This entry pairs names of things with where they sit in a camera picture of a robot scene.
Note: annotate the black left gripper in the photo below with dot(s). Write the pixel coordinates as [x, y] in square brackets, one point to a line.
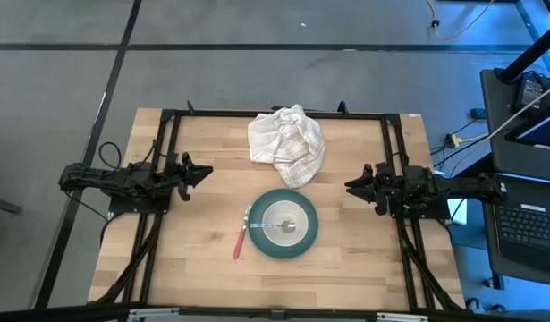
[167, 179]

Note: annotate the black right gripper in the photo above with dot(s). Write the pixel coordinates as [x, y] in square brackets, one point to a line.
[391, 185]

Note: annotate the white bowl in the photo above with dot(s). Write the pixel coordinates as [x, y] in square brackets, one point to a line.
[285, 210]

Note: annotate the white checked cloth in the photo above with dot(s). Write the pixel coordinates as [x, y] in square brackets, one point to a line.
[288, 143]

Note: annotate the teal round plate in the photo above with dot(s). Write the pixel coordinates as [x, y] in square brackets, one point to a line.
[283, 252]

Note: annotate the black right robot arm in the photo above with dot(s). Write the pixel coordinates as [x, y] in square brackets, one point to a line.
[462, 185]

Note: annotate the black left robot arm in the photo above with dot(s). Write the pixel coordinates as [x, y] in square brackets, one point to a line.
[122, 181]

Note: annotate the white box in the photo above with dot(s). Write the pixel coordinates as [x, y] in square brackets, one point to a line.
[460, 214]

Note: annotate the small blue floor device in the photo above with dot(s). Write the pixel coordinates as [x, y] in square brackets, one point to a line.
[478, 112]

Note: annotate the black side cart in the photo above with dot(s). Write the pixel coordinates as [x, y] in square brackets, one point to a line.
[491, 112]

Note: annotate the black laptop keyboard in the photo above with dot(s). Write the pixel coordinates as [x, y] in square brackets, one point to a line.
[525, 228]

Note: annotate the black crossbeam silver brackets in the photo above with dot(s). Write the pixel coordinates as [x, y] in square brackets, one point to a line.
[78, 313]

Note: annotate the dark flat screen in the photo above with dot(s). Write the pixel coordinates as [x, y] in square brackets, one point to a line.
[543, 129]

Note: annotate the black power adapter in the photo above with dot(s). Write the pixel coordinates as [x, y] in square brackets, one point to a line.
[530, 89]

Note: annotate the grey furniture leg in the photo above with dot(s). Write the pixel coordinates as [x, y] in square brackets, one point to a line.
[2, 205]

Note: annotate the black diagonal pole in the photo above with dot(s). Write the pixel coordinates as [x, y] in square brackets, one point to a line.
[529, 53]

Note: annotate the black aluminium table frame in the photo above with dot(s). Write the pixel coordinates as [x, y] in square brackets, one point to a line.
[212, 114]

